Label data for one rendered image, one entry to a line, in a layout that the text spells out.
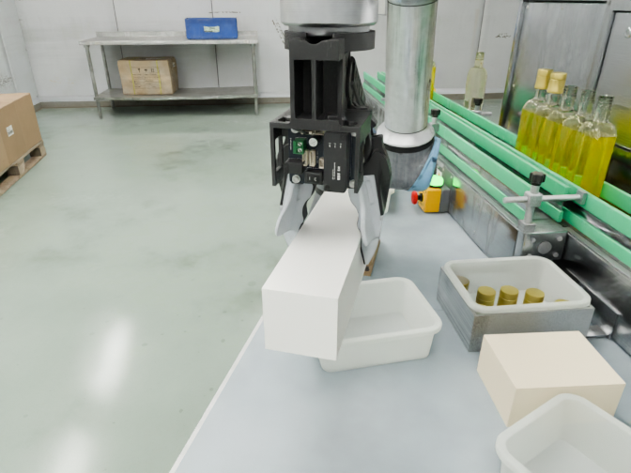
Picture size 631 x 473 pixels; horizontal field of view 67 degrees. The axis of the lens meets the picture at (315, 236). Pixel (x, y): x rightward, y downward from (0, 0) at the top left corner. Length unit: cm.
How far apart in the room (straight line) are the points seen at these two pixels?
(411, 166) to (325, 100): 62
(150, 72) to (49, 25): 151
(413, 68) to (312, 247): 54
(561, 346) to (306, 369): 41
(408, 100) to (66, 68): 658
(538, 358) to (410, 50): 54
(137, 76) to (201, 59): 95
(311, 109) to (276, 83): 651
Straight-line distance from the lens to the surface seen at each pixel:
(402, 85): 92
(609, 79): 135
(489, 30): 751
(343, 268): 40
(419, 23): 88
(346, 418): 77
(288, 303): 38
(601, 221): 107
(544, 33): 168
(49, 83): 742
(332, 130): 36
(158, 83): 636
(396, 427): 76
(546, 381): 78
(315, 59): 36
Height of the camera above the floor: 131
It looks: 27 degrees down
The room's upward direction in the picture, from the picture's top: straight up
